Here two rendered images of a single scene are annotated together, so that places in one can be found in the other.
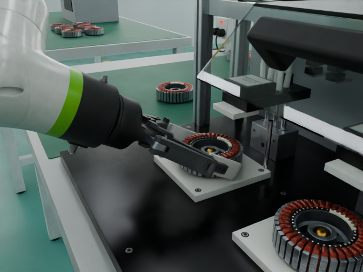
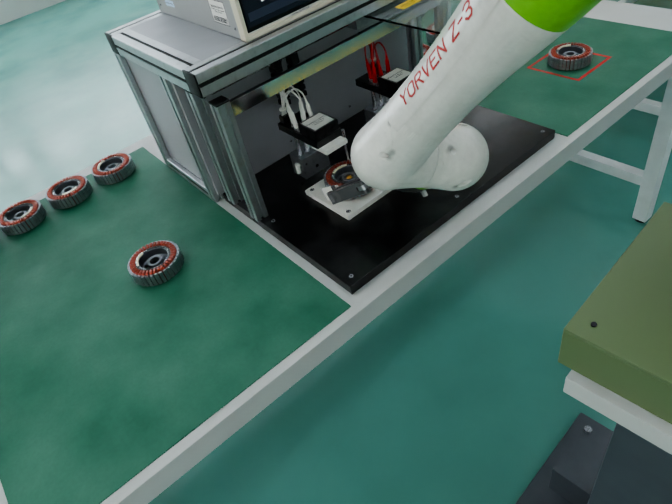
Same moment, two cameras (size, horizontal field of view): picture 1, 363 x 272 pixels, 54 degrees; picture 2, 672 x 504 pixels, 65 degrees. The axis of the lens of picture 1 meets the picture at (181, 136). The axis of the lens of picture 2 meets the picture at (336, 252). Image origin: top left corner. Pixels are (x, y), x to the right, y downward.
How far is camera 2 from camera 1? 1.18 m
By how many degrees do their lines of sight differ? 75
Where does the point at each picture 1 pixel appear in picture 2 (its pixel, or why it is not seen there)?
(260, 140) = (314, 164)
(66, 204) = (417, 256)
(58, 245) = not seen: outside the picture
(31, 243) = not seen: outside the picture
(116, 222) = (435, 210)
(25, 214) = not seen: outside the picture
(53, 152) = (337, 308)
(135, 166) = (361, 227)
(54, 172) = (374, 287)
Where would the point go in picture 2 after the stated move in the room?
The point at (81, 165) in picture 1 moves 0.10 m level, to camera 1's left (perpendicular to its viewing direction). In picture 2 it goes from (372, 258) to (385, 294)
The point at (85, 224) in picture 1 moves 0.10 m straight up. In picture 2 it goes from (434, 236) to (431, 197)
